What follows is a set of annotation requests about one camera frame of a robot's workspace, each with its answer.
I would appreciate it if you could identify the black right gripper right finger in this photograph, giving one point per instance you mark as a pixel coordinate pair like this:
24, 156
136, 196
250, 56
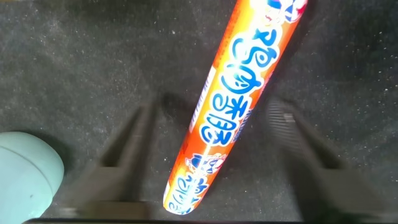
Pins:
326, 180

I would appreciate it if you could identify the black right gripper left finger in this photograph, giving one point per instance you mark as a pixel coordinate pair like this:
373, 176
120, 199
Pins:
124, 174

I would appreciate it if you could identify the orange sausage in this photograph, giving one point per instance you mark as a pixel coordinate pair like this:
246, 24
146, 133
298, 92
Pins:
236, 93

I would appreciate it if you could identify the light blue mug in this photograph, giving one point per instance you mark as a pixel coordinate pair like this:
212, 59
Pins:
25, 174

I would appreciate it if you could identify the black table cloth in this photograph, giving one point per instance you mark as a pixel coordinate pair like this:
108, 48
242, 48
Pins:
93, 62

